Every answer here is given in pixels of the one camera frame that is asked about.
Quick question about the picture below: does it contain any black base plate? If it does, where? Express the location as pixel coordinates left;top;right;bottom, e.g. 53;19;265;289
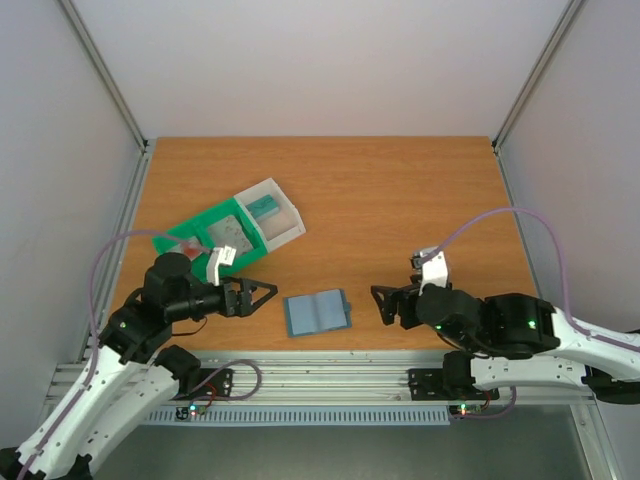
174;368;233;401
407;368;500;401

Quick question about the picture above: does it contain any blue card holder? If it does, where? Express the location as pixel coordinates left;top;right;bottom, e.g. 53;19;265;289
283;289;352;338

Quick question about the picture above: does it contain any right aluminium frame post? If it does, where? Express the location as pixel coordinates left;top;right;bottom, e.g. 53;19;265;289
491;0;587;156

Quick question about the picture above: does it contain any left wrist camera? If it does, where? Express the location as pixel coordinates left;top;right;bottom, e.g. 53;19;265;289
205;245;237;286

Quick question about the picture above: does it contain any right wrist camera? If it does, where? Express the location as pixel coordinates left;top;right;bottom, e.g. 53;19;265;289
410;247;451;292

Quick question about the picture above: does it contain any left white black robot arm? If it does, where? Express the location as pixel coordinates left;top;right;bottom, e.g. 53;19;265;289
1;252;278;479

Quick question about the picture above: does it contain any left aluminium frame post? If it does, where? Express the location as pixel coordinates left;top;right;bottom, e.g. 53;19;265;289
55;0;149;153

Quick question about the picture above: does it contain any left small circuit board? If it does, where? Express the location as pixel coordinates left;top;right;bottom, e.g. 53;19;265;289
175;404;208;422

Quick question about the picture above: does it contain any red patterned card in bin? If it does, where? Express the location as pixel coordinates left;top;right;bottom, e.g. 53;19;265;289
170;237;209;261

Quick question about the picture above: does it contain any small circuit board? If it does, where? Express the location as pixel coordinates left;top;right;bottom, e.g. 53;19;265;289
175;404;208;422
449;402;484;419

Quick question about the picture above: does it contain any right small circuit board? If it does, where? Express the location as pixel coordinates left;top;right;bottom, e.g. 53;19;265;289
449;402;484;419

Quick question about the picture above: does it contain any grey slotted cable duct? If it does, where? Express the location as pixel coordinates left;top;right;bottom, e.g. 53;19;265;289
142;405;450;428

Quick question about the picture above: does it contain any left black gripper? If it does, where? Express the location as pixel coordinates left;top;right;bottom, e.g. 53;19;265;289
169;272;279;321

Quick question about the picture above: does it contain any white plastic bin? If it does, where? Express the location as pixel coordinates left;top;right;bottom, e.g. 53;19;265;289
234;178;306;252

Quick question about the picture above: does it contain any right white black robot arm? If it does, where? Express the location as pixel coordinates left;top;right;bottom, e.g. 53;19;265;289
371;284;639;405

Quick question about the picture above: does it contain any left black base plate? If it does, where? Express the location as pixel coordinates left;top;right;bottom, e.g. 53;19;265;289
174;368;233;401

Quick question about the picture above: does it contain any green plastic bin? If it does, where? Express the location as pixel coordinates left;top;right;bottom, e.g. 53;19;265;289
167;198;267;276

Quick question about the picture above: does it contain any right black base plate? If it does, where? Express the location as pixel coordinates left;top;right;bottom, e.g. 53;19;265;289
407;368;500;401

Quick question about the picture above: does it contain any front aluminium rail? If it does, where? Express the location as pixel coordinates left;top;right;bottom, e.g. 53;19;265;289
44;350;595;406

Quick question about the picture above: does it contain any white card in middle compartment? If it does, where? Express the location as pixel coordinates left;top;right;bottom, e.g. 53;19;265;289
206;215;253;256

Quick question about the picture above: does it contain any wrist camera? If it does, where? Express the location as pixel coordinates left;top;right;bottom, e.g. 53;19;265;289
205;245;237;286
410;247;451;292

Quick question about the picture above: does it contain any teal card stack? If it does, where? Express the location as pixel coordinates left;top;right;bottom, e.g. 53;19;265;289
246;195;280;221

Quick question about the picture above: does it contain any aluminium frame post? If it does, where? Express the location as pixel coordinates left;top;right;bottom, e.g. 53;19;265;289
491;0;587;156
55;0;149;153

